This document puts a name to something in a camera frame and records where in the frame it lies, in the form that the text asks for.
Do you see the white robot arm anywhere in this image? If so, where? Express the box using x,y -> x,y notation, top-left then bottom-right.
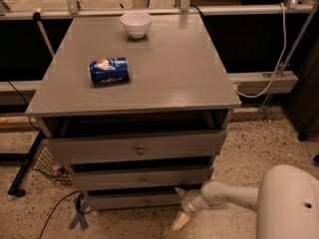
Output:
172,165 -> 319,239

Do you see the grey drawer cabinet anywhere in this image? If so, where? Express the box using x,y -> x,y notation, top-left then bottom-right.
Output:
25,13 -> 242,212

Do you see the grey bottom drawer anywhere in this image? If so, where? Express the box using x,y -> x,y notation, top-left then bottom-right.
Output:
85,186 -> 180,210

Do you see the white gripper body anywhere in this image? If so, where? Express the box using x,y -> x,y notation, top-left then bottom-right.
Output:
181,189 -> 206,215

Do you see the blue tape cross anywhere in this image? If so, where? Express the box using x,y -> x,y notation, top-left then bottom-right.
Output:
69,195 -> 89,231

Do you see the grey middle drawer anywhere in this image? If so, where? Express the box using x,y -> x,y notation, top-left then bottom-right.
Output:
71,165 -> 213,191

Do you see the white cable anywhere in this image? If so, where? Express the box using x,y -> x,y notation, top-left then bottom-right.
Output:
234,2 -> 287,100

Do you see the white bowl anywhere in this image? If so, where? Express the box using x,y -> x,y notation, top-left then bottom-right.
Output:
120,12 -> 153,38

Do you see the thin metal rod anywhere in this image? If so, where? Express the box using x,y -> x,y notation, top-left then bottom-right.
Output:
256,0 -> 319,121

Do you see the black floor cable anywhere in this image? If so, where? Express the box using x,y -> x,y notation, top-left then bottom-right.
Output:
38,190 -> 82,239

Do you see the grey drawer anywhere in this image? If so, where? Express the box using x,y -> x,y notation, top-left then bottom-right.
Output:
71,165 -> 213,191
46,130 -> 226,165
85,186 -> 180,210

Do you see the wire mesh basket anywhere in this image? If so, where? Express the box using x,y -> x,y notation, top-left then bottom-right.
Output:
32,145 -> 71,185

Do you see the black metal frame leg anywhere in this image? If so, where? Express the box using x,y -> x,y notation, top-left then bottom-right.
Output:
8,131 -> 44,197

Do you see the grey top drawer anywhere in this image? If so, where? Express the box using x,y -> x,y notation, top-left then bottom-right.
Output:
46,130 -> 226,165

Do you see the black cable behind cabinet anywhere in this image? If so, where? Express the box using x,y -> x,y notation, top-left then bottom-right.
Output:
7,81 -> 41,131

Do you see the metal rail frame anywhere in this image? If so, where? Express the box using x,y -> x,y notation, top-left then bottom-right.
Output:
0,0 -> 315,21

